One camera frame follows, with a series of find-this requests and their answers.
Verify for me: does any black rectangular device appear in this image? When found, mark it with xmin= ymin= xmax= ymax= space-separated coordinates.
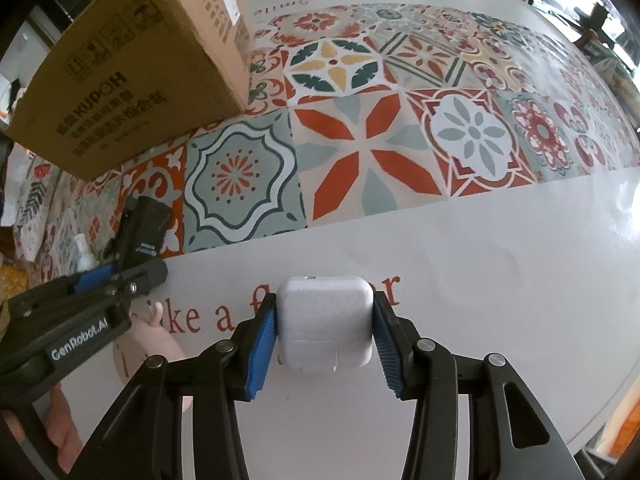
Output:
xmin=103 ymin=196 xmax=171 ymax=271

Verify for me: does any white square power adapter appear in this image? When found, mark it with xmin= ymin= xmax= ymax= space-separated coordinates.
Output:
xmin=277 ymin=276 xmax=373 ymax=373

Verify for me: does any left hand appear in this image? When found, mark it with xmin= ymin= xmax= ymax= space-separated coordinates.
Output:
xmin=1 ymin=382 xmax=82 ymax=479

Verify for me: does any pink round deer gadget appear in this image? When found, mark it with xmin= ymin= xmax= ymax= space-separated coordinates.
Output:
xmin=113 ymin=301 xmax=186 ymax=385

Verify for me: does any floral fabric pouch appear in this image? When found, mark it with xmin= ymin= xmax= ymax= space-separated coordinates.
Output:
xmin=13 ymin=156 xmax=61 ymax=263

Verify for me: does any brown cardboard box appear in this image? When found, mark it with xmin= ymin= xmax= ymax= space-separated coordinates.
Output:
xmin=8 ymin=0 xmax=254 ymax=180

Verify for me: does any patterned table runner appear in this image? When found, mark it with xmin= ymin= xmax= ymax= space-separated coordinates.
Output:
xmin=8 ymin=1 xmax=640 ymax=286

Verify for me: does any white figurine keychain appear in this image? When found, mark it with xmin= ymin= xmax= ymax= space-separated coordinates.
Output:
xmin=74 ymin=233 xmax=98 ymax=273

